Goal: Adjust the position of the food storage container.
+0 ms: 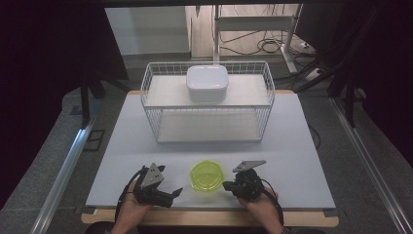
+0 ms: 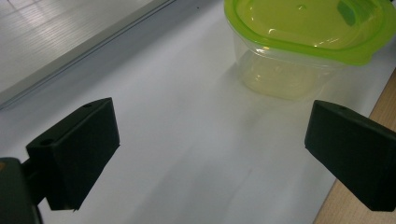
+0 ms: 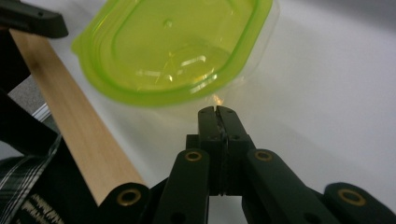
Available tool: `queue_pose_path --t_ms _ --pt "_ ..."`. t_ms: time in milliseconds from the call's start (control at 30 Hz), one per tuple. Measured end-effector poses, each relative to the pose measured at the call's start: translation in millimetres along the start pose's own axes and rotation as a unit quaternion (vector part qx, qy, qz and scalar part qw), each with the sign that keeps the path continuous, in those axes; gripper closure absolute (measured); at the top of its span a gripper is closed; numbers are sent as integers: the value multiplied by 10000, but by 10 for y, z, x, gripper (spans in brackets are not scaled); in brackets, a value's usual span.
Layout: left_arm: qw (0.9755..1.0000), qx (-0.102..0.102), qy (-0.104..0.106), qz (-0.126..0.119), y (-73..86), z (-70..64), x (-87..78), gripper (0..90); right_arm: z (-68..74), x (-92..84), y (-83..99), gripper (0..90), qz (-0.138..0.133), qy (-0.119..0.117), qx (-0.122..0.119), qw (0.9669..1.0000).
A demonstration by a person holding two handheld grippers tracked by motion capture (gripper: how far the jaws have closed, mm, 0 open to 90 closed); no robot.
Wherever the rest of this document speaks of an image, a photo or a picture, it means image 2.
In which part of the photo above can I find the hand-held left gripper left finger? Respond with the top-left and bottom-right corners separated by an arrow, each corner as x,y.
20,97 -> 121,212

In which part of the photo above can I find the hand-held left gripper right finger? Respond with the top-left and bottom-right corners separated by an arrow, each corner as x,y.
304,99 -> 396,213

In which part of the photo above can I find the clear container with green lid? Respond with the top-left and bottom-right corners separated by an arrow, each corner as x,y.
223,0 -> 396,102

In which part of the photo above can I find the wooden table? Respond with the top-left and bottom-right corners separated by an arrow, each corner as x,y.
312,68 -> 396,224

